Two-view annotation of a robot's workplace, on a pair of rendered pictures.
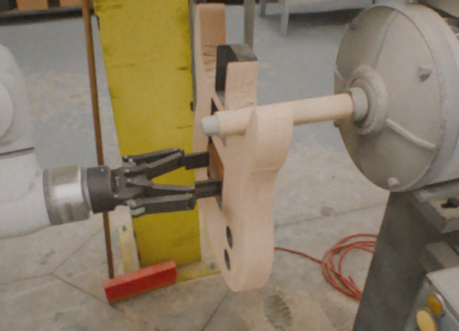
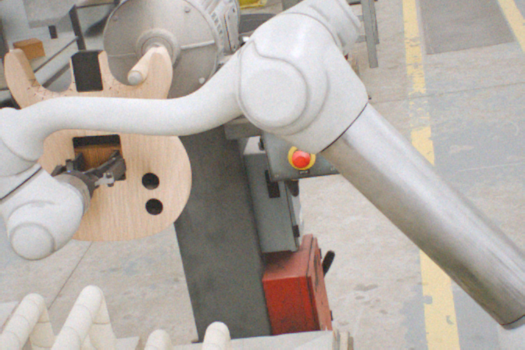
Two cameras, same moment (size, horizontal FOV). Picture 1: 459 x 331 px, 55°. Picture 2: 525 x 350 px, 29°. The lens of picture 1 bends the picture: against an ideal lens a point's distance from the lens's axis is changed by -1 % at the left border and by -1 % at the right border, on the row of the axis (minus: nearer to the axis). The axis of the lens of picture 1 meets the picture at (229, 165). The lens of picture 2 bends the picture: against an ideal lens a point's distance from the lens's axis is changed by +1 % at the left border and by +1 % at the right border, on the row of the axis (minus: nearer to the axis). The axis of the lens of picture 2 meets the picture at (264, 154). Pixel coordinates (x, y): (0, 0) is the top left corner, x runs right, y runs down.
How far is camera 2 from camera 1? 1.77 m
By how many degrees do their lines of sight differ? 58
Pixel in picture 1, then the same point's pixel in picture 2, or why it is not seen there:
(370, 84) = (160, 35)
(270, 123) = (165, 55)
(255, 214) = not seen: hidden behind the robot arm
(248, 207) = not seen: hidden behind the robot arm
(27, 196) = (69, 191)
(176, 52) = not seen: outside the picture
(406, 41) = (167, 2)
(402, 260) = (201, 183)
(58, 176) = (62, 180)
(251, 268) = (187, 171)
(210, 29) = (26, 67)
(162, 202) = (117, 167)
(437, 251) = (231, 123)
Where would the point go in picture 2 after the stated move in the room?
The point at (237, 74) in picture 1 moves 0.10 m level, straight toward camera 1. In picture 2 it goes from (103, 60) to (146, 58)
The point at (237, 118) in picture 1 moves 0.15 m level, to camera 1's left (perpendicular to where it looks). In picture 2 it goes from (142, 68) to (102, 91)
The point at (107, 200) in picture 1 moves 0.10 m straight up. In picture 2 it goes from (91, 184) to (78, 134)
